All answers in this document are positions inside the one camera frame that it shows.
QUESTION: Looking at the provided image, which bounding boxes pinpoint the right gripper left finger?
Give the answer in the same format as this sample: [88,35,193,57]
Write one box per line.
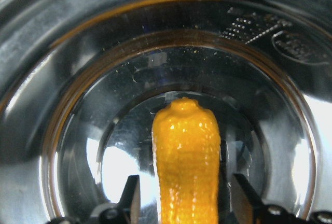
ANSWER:
[89,175,140,223]

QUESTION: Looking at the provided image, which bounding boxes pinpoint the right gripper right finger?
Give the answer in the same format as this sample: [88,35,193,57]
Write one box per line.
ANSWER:
[232,174,331,223]

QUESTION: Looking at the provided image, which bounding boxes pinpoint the yellow corn cob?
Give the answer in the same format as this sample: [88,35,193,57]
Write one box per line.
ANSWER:
[152,97,221,223]

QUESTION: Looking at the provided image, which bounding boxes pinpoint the light green electric pot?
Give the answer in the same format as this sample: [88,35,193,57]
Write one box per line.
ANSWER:
[1,0,331,223]

